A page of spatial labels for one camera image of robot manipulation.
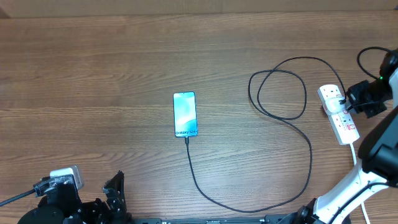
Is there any white power strip cord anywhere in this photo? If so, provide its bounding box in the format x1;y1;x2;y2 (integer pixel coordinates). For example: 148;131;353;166
349;142;371;224

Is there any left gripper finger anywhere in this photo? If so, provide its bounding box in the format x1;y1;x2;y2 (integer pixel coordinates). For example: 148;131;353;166
103;171;126;214
34;175;81;215

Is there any black USB charging cable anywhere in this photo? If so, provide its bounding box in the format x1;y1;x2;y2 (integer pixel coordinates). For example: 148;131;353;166
184;56;348;214

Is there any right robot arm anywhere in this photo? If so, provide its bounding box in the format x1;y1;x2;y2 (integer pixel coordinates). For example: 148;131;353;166
280;49;397;223

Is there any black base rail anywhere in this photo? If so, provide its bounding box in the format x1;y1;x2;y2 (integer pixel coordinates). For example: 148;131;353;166
130;213;315;224

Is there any white charger adapter plug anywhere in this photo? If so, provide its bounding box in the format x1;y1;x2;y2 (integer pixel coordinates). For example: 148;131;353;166
322;96;346;115

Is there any Galaxy smartphone blue screen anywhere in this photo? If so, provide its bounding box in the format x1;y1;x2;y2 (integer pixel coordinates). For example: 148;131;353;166
173;91;198;138

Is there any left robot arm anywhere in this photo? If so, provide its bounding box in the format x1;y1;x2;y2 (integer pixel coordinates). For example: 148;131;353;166
19;167;134;224

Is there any white power strip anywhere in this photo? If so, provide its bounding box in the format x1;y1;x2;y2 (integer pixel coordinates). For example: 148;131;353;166
317;85;359;145

